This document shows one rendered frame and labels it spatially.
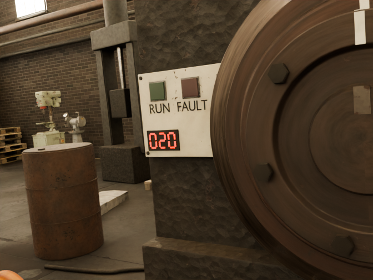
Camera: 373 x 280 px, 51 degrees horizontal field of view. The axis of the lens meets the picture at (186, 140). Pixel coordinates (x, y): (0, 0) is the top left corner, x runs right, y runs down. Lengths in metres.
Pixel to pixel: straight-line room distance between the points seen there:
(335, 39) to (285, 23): 0.11
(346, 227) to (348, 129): 0.11
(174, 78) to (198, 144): 0.14
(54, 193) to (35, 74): 7.68
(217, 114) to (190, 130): 0.19
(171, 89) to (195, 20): 0.14
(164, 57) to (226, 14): 0.16
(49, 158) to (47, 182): 0.19
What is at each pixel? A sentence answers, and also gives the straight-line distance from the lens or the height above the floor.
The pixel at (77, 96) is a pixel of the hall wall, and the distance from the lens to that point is 9.64.
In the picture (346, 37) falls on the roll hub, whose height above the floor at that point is 1.23.
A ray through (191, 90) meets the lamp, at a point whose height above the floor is 1.19.
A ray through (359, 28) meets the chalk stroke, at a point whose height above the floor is 1.24.
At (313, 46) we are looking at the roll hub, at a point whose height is 1.22.
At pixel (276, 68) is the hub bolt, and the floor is 1.20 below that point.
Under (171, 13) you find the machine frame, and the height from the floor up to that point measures 1.35.
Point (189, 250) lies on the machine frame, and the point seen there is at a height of 0.87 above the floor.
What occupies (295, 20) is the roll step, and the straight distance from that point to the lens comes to 0.55.
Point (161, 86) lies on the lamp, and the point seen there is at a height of 1.21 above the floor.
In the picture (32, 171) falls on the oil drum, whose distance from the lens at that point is 3.32.
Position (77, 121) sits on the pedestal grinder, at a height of 0.91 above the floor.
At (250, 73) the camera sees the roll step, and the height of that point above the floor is 1.21.
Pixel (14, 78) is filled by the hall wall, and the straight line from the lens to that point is 11.43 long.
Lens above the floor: 1.18
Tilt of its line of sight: 6 degrees down
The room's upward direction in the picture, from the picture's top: 5 degrees counter-clockwise
